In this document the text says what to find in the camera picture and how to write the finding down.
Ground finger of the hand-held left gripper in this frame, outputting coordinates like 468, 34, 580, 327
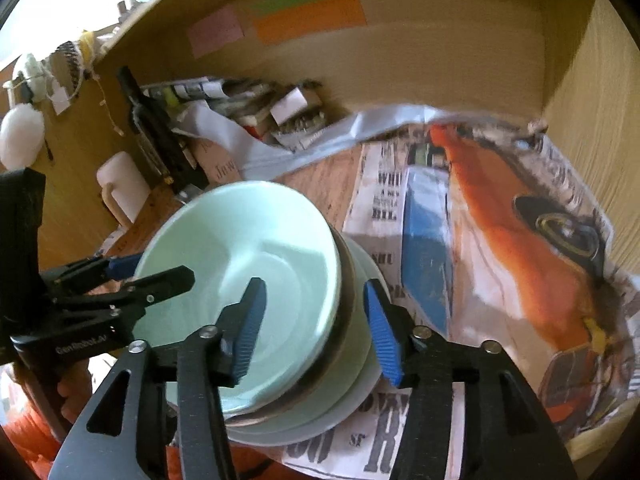
42, 254, 144, 294
111, 266, 196, 312

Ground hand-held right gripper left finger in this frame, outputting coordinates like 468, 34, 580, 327
47, 276, 268, 480

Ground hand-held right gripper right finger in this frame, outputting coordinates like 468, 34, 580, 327
362, 279, 574, 480

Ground light green bowl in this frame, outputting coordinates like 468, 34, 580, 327
132, 181, 343, 416

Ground light green plate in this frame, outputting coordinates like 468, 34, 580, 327
225, 235, 376, 433

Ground white plate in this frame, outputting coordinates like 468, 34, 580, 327
227, 247, 388, 448

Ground dark wine bottle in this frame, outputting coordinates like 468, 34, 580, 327
116, 66, 211, 191

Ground car print newspaper sheet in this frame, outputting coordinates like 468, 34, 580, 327
280, 105, 636, 480

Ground white fluffy pompom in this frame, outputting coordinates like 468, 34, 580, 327
0, 105, 47, 170

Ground white paper sheets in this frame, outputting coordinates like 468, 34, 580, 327
177, 102, 441, 183

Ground white charger adapter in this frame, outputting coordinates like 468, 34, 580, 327
50, 85, 73, 114

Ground pile of folded papers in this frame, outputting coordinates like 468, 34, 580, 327
142, 76, 281, 126

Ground black braided headband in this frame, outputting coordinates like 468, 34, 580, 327
54, 42, 87, 97

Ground white fluffy headband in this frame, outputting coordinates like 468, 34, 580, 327
12, 52, 51, 97

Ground small pink box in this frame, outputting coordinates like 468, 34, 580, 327
270, 87, 321, 126

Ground pink sticky note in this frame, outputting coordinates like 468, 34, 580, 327
186, 4, 246, 58

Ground wooden shelf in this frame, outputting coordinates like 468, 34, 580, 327
92, 0, 216, 66

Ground orange sticky note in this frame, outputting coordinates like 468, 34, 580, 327
255, 0, 367, 45

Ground green sticky note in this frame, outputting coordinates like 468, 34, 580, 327
250, 0, 333, 16

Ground cream cylinder with wooden handle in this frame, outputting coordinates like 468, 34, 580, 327
96, 152, 151, 228

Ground white charging cable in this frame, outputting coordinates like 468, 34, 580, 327
92, 72, 124, 136

